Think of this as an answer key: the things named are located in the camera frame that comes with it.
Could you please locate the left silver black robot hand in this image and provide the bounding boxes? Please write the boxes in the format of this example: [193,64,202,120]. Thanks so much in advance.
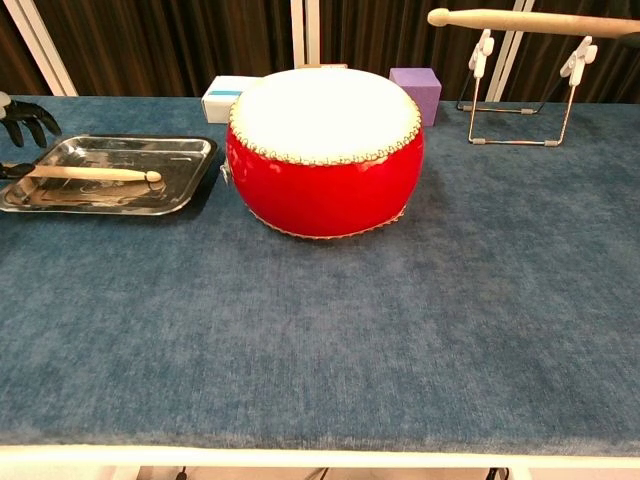
[0,91,63,180]

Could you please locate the wooden drumstick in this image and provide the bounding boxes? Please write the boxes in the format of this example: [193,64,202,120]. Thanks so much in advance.
[28,166,164,184]
[427,7,632,39]

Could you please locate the red drum white skin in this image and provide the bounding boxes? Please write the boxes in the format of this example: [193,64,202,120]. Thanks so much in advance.
[224,67,426,240]

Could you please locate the dark brown pleated curtain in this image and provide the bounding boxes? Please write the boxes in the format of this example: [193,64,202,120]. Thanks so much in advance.
[0,0,640,104]

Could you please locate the shiny metal tray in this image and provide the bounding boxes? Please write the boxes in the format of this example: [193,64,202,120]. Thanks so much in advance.
[0,133,220,217]

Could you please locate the white box blue stripe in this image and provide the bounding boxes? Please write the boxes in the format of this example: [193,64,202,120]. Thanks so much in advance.
[201,75,264,125]

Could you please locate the blue fabric table mat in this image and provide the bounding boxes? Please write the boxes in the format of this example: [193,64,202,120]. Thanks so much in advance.
[0,94,640,457]

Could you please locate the purple foam cube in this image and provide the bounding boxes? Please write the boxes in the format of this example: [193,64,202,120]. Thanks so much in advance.
[389,67,443,128]

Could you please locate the white plastic clip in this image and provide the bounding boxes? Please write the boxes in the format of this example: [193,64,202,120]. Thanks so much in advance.
[468,28,496,79]
[559,35,599,85]

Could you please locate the white frame post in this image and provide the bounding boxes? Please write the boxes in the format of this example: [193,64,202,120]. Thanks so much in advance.
[486,0,535,104]
[2,0,80,97]
[290,0,321,70]

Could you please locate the metal wire stand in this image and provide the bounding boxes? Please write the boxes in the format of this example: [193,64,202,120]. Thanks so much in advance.
[455,69,576,148]

